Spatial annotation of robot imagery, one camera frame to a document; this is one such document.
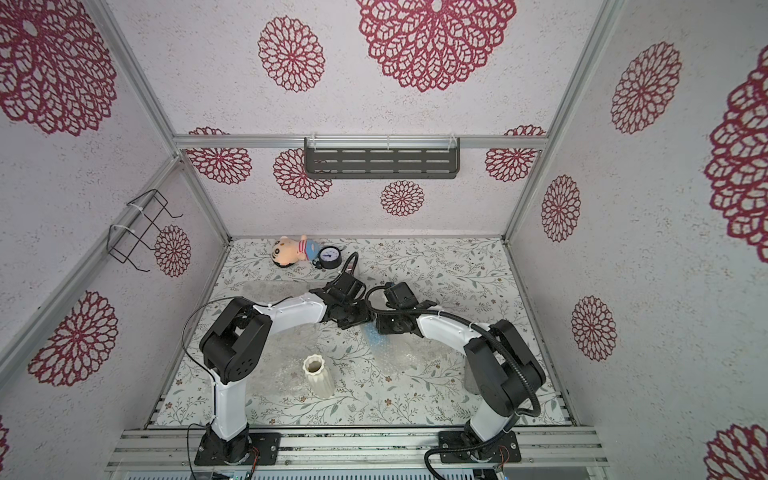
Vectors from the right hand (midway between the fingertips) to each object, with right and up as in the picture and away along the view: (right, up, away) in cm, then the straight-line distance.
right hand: (378, 321), depth 91 cm
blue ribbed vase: (-1, -4, -4) cm, 5 cm away
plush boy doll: (-33, +22, +15) cm, 42 cm away
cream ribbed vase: (-14, -10, -20) cm, 26 cm away
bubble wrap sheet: (+9, -8, -4) cm, 13 cm away
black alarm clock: (-18, +20, +22) cm, 35 cm away
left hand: (-3, 0, +5) cm, 6 cm away
